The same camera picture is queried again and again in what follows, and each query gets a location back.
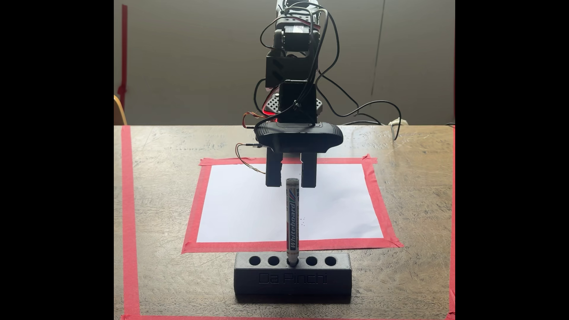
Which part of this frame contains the whiteboard marker pen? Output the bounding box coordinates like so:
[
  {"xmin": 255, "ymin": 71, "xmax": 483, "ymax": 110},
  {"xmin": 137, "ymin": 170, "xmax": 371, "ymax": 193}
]
[{"xmin": 286, "ymin": 178, "xmax": 300, "ymax": 266}]

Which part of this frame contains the black pen holder block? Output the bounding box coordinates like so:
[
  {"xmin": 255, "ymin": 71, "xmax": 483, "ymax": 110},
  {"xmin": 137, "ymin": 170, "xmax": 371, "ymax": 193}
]
[{"xmin": 234, "ymin": 252, "xmax": 353, "ymax": 297}]

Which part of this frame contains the black oval webcam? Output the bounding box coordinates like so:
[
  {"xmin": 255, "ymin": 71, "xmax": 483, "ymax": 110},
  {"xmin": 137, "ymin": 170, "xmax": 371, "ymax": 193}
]
[{"xmin": 254, "ymin": 122, "xmax": 344, "ymax": 154}]

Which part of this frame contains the white paper sheet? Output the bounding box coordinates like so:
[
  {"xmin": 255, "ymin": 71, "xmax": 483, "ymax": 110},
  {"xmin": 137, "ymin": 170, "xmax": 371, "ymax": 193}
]
[{"xmin": 196, "ymin": 164, "xmax": 384, "ymax": 243}]

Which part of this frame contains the red tape paper border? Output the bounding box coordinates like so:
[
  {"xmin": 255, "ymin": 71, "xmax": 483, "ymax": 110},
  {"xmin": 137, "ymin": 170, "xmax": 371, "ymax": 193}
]
[{"xmin": 181, "ymin": 154, "xmax": 404, "ymax": 254}]

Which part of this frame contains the long red tape strip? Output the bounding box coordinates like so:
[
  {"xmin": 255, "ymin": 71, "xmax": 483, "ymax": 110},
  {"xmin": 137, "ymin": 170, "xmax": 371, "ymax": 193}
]
[
  {"xmin": 121, "ymin": 315, "xmax": 456, "ymax": 320},
  {"xmin": 448, "ymin": 127, "xmax": 456, "ymax": 320},
  {"xmin": 121, "ymin": 126, "xmax": 141, "ymax": 317}
]

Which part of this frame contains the wooden chair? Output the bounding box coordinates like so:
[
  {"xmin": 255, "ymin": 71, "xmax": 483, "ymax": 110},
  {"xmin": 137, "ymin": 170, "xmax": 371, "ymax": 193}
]
[{"xmin": 114, "ymin": 95, "xmax": 128, "ymax": 126}]

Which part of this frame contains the orange wire with connector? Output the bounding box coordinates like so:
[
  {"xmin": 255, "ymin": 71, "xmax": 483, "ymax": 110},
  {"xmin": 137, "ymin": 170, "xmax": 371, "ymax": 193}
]
[{"xmin": 235, "ymin": 143, "xmax": 266, "ymax": 175}]

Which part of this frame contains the black power cable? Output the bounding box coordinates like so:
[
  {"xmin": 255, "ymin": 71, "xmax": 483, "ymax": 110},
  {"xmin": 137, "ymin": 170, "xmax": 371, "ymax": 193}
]
[{"xmin": 315, "ymin": 71, "xmax": 402, "ymax": 141}]

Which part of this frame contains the red vertical wall strip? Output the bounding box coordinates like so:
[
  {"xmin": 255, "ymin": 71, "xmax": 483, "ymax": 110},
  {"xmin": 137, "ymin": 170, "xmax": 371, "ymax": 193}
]
[{"xmin": 117, "ymin": 4, "xmax": 129, "ymax": 109}]

